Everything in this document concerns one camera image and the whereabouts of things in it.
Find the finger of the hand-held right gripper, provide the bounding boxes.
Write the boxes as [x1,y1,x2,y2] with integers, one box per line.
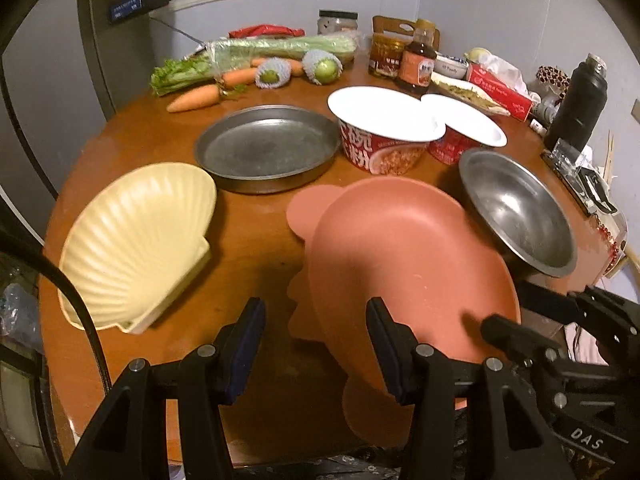
[517,280,583,325]
[480,314,571,376]

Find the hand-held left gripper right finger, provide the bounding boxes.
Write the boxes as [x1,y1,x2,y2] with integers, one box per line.
[365,297,576,480]

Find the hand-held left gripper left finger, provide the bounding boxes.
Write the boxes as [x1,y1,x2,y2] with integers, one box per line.
[65,297,268,480]

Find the pink bear-shaped plate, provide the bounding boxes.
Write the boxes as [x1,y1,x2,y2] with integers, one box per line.
[286,176,522,450]

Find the small red instant noodle bowl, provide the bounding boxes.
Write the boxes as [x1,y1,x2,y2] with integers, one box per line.
[420,93,508,166]

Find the round metal pan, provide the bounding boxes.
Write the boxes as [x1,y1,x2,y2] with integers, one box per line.
[194,105,342,195]

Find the large red instant noodle bowl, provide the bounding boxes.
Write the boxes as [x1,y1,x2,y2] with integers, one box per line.
[327,86,447,176]

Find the stainless steel bowl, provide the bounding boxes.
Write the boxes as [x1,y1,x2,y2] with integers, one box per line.
[458,148,578,279]

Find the clear plastic box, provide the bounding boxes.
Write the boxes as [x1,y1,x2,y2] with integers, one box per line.
[542,139,621,216]

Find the yellow shell-shaped plate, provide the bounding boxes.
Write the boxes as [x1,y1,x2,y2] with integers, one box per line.
[57,162,218,335]

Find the black thermos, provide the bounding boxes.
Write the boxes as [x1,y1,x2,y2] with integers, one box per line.
[544,53,608,152]

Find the red tissue box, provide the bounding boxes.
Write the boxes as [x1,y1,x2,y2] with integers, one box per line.
[466,62,533,122]

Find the white plate with food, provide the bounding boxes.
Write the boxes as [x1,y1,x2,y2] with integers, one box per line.
[431,72,511,117]

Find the brown decorative bundle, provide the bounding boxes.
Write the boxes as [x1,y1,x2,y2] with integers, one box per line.
[537,65,571,92]

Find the small white bowl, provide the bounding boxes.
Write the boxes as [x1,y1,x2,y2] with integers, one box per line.
[434,54,470,80]

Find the carrot with green leaves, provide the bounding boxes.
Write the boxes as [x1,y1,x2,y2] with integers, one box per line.
[166,83,223,113]

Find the brown sauce bottle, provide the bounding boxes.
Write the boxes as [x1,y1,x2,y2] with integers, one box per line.
[397,40,437,95]

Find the green fruit in foam net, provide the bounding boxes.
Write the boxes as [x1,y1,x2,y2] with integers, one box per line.
[302,49,343,85]
[255,57,292,90]

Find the pickle jar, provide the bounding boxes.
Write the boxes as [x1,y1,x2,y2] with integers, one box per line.
[368,32,406,78]

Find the wooden chair back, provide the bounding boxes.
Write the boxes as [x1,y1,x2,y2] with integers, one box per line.
[371,15,441,51]

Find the red snack bag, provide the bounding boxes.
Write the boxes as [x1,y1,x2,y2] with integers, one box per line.
[229,24,306,40]

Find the grey refrigerator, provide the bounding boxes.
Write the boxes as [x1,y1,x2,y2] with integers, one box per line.
[75,0,173,121]

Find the glass jar with dark lid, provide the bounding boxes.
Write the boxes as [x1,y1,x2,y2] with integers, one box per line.
[318,10,359,36]

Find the red bead string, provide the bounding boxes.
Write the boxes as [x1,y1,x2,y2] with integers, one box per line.
[590,215,623,277]

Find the black cable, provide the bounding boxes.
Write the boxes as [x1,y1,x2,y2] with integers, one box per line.
[0,232,112,396]

